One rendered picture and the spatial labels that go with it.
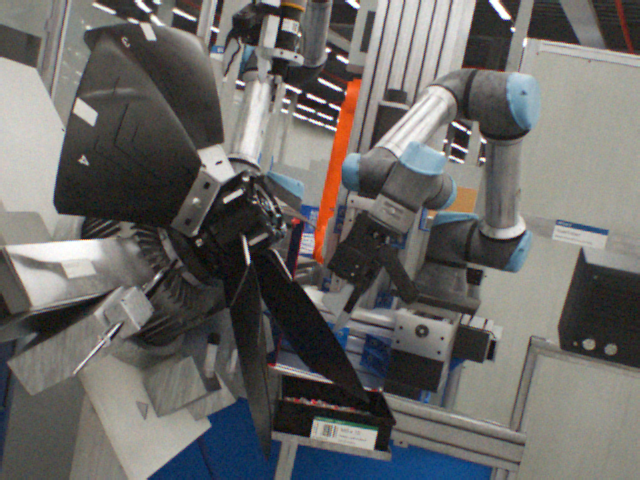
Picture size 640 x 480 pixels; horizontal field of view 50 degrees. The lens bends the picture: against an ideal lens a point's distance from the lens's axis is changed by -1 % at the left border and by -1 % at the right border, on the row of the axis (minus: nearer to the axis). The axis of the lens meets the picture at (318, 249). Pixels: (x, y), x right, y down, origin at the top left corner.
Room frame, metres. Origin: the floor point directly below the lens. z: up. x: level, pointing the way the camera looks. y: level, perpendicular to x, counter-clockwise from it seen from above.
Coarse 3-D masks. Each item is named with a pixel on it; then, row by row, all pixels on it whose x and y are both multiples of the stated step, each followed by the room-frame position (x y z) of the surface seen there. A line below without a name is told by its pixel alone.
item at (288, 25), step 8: (288, 8) 1.11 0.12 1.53; (296, 8) 1.11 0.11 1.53; (288, 16) 1.11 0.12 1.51; (296, 16) 1.11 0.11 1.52; (280, 24) 1.11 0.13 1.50; (288, 24) 1.11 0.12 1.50; (296, 24) 1.12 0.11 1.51; (280, 32) 1.11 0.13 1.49; (288, 32) 1.11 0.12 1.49; (296, 32) 1.12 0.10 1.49; (280, 40) 1.11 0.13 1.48; (288, 40) 1.11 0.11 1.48; (280, 48) 1.11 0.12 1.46; (288, 48) 1.11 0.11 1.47; (272, 64) 1.12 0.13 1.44; (280, 64) 1.11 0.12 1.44; (272, 72) 1.12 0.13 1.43; (280, 72) 1.12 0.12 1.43
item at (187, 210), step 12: (204, 180) 0.95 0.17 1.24; (216, 180) 0.97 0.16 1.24; (192, 192) 0.94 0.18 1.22; (204, 192) 0.96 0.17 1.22; (216, 192) 0.98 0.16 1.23; (204, 204) 0.97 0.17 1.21; (180, 216) 0.93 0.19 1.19; (192, 216) 0.95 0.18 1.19; (204, 216) 0.97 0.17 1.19; (180, 228) 0.94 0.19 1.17; (192, 228) 0.96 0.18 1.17
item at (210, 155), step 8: (200, 152) 1.06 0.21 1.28; (208, 152) 1.07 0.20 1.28; (216, 152) 1.07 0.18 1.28; (224, 152) 1.08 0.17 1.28; (208, 160) 1.06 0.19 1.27; (216, 160) 1.07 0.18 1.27; (224, 160) 1.07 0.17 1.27; (208, 168) 1.05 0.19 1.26; (216, 168) 1.06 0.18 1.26; (224, 168) 1.07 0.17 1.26; (216, 176) 1.05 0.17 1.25; (224, 176) 1.06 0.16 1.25
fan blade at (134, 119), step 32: (96, 64) 0.77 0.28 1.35; (128, 64) 0.81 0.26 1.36; (96, 96) 0.76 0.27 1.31; (128, 96) 0.81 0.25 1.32; (160, 96) 0.86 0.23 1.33; (96, 128) 0.76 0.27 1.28; (128, 128) 0.80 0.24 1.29; (160, 128) 0.85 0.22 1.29; (64, 160) 0.72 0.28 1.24; (96, 160) 0.76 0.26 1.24; (128, 160) 0.81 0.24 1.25; (160, 160) 0.86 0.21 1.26; (192, 160) 0.92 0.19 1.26; (64, 192) 0.72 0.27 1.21; (96, 192) 0.77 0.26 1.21; (128, 192) 0.82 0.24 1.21; (160, 192) 0.87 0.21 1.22; (160, 224) 0.90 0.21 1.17
